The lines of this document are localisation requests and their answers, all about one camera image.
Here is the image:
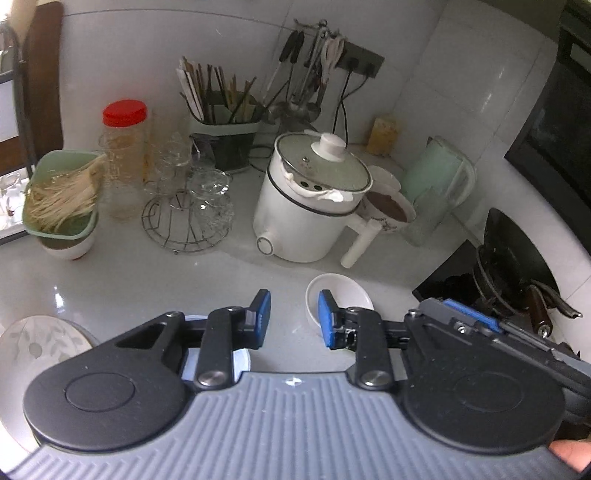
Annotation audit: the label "white plastic bowl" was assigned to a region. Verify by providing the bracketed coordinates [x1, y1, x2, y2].
[304, 273, 374, 334]

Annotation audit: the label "white floral plate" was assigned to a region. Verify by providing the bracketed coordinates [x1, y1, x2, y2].
[1, 315, 93, 380]

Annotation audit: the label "pale blue plastic bowl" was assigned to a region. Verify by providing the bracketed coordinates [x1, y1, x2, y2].
[180, 309, 252, 390]

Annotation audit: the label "person's right hand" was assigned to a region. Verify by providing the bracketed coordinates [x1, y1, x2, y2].
[549, 440, 591, 472]

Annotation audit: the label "black wok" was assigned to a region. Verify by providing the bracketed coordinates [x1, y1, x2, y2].
[473, 208, 583, 338]

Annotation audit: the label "floral bowl dark contents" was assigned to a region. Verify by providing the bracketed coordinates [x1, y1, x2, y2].
[358, 165, 417, 234]

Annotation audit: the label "white electric cooking pot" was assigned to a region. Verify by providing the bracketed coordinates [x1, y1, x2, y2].
[252, 131, 382, 268]

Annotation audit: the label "white bowl under basket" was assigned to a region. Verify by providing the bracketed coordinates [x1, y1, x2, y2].
[37, 219, 98, 260]

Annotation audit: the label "mint green electric kettle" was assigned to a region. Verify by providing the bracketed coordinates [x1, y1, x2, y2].
[402, 136, 477, 246]

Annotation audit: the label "yellow sponge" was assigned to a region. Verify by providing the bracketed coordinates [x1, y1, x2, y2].
[366, 115, 400, 156]

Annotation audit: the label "green chopstick holder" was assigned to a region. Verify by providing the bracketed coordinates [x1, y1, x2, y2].
[176, 57, 263, 173]

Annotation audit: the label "dry noodle bundle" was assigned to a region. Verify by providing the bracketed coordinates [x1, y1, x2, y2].
[23, 154, 107, 233]

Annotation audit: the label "red lid plastic jar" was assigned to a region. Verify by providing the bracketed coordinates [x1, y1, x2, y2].
[99, 99, 148, 221]

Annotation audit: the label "green square noodle basket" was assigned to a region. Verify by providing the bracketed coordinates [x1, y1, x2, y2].
[22, 150, 107, 241]

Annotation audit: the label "white rack drip tray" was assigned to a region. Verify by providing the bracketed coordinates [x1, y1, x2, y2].
[0, 168, 29, 245]

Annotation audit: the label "dark metal dish rack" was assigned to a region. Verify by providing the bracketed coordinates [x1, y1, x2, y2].
[1, 1, 64, 174]

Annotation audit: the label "wire glass holder stand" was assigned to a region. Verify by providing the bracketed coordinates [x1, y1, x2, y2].
[141, 133, 235, 254]

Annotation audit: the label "black wall utensil rail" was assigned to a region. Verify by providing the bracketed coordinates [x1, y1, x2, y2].
[267, 18, 387, 126]

